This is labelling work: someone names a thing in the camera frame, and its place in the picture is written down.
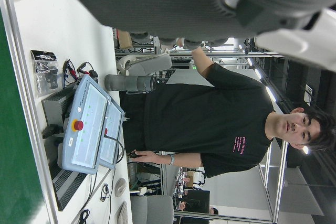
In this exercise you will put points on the grey gloved left robot hand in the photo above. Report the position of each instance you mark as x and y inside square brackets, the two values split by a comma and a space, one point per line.
[170, 3]

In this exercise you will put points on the small black handheld device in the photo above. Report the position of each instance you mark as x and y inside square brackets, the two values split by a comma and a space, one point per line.
[132, 154]

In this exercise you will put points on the grey computer mouse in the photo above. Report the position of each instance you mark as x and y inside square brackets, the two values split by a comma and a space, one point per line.
[120, 187]

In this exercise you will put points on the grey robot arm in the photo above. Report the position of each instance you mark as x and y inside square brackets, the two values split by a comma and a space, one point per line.
[126, 83]

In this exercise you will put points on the brown cardboard box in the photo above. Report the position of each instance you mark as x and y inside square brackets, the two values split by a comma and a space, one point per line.
[124, 39]

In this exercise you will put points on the grey metal control box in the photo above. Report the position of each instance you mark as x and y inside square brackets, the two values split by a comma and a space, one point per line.
[56, 106]

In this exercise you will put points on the grey office chair with armrest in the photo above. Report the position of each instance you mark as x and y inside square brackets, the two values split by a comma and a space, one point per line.
[149, 64]

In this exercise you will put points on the ceiling light strip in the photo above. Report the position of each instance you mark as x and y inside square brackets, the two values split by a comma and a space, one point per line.
[257, 73]
[305, 150]
[270, 93]

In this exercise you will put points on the person in black t-shirt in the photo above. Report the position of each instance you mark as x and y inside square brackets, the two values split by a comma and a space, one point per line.
[197, 116]

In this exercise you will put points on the plastic bag of black parts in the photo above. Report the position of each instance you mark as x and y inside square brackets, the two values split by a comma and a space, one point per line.
[44, 72]

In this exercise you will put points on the large grey teach pendant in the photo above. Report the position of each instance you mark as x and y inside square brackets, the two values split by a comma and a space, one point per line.
[86, 127]

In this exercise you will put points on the grey upholstered chair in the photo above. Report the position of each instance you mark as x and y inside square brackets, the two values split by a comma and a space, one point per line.
[152, 208]

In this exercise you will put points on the grey keyboard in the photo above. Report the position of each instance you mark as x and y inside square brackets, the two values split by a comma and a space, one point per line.
[123, 213]

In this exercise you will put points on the white wall sign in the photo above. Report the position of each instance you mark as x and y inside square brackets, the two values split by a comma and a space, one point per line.
[309, 93]

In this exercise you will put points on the aluminium table edge rail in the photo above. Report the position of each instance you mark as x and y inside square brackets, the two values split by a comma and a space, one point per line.
[26, 98]

